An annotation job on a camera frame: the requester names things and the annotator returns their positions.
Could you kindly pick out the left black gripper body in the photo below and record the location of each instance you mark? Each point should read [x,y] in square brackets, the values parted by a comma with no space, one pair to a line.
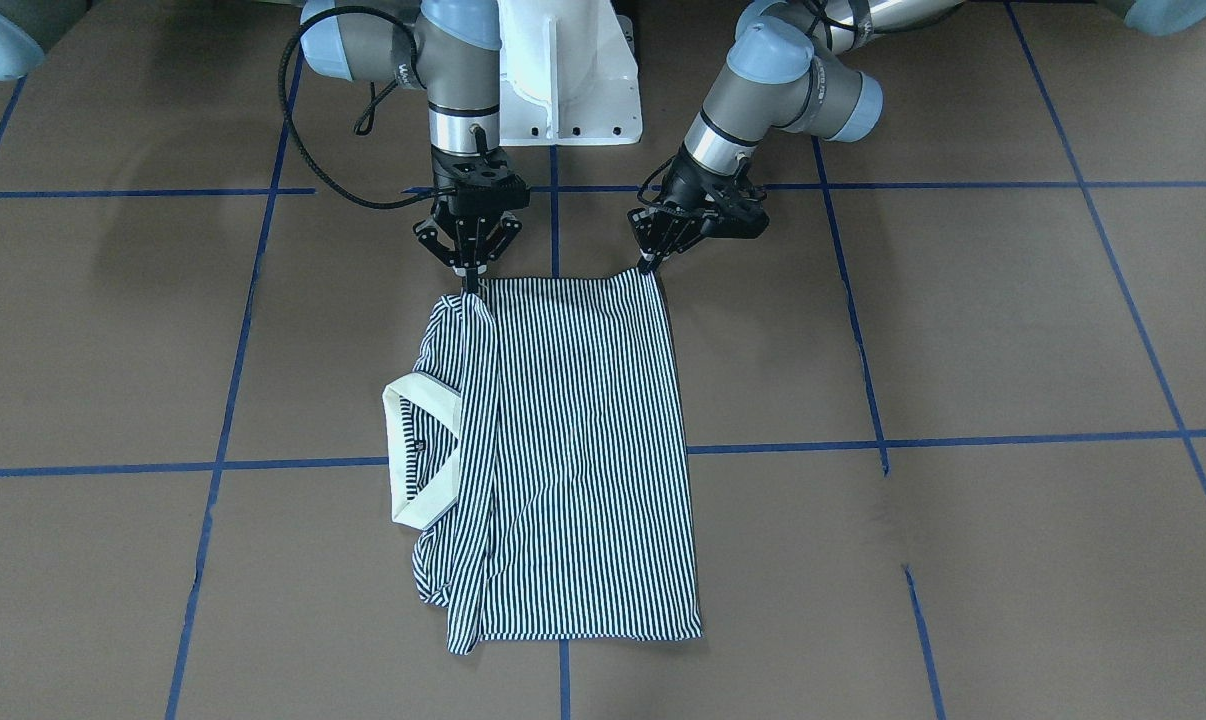
[685,192]

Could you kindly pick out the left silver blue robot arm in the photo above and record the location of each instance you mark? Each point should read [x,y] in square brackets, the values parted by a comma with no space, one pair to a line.
[783,72]

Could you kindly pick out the blue white striped polo shirt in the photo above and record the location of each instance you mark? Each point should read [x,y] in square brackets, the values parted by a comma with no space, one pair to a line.
[537,447]

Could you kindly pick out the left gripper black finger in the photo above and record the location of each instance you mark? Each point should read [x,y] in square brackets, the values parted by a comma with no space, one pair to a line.
[661,231]

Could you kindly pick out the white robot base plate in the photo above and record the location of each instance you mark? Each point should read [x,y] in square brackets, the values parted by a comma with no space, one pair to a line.
[568,75]

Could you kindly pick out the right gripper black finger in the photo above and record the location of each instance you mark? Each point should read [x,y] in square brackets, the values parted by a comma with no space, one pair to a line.
[493,234]
[453,243]

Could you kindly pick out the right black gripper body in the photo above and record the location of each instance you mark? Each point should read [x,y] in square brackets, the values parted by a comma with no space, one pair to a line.
[429,236]

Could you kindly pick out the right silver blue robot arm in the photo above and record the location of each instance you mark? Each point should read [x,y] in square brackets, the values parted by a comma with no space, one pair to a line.
[450,50]

